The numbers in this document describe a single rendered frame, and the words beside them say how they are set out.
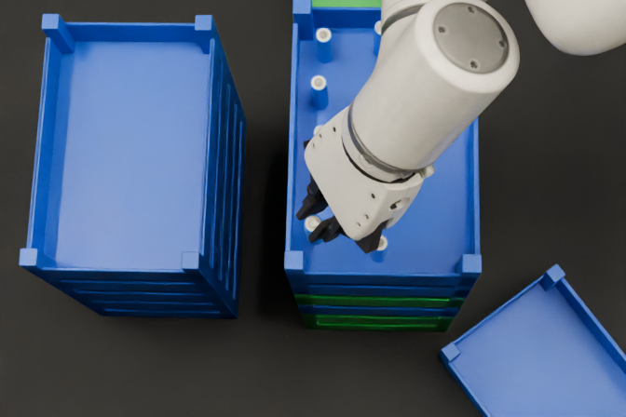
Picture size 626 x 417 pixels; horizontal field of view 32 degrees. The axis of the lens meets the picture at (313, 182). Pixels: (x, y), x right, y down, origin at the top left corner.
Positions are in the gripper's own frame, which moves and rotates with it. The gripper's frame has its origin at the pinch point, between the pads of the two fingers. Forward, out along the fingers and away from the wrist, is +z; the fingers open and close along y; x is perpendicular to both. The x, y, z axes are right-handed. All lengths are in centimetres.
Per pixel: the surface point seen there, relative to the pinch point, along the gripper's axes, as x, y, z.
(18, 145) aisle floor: 4, 44, 63
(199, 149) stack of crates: -3.5, 19.4, 24.0
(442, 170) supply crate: -20.3, 1.3, 7.3
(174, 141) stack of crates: -1.5, 21.8, 24.9
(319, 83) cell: -10.5, 14.8, 4.7
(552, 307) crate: -48, -16, 39
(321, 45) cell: -13.1, 18.9, 4.6
